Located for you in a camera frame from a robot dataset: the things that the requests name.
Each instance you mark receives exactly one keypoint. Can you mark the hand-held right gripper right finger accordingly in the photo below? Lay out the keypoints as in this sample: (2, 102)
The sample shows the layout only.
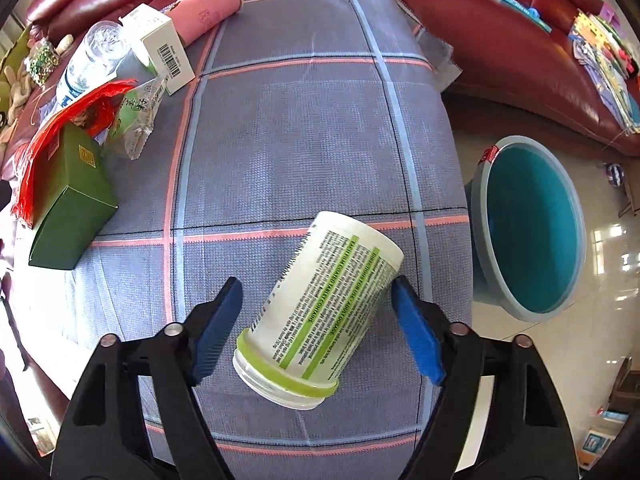
(417, 335)

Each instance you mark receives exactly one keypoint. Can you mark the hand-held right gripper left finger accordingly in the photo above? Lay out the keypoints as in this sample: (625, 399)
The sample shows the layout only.
(220, 330)

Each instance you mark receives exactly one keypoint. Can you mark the white jar with green label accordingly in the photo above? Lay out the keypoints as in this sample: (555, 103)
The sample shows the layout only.
(330, 300)

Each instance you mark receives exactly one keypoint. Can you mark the blue plastic basin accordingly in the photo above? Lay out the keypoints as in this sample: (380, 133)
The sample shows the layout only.
(530, 230)

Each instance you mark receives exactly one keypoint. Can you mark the green cardboard box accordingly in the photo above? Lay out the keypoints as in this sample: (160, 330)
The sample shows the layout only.
(70, 210)

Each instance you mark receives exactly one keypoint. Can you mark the clear green tea packet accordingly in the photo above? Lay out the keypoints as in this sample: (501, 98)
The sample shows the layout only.
(132, 120)

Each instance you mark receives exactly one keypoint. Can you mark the red plastic bag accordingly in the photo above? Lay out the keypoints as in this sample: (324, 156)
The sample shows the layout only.
(45, 135)

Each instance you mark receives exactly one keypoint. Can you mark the grey plaid cloth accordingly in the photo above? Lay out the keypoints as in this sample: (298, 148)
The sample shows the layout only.
(300, 160)

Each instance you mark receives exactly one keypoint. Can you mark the small blue white box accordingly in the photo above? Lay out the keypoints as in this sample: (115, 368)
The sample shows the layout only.
(597, 445)

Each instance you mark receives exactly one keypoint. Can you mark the wooden side table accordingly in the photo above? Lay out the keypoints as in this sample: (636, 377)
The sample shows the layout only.
(627, 195)

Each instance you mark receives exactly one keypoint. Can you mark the small colourful floor toy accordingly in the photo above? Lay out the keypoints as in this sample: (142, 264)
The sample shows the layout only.
(613, 174)

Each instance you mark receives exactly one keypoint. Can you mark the red leather sofa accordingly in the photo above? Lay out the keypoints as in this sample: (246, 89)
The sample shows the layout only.
(500, 50)

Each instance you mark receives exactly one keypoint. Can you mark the clear plastic bottle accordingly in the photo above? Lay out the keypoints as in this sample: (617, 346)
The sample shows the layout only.
(95, 60)

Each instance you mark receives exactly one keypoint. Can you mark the white carton box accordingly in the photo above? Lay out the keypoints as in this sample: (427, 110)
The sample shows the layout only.
(150, 30)

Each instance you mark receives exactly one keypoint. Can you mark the beige plush toy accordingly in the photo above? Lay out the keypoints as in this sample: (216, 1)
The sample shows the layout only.
(15, 90)

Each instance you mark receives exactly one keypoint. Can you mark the speckled green pouch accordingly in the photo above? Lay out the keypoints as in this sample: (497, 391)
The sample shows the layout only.
(42, 62)

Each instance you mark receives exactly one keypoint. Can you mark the pile of colourful papers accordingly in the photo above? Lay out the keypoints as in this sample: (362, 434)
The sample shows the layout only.
(605, 60)

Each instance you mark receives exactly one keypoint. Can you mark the small blue clip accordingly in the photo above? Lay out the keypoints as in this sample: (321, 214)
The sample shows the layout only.
(533, 12)

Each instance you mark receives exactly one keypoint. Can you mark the teal book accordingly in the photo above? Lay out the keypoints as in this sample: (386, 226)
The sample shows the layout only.
(505, 2)

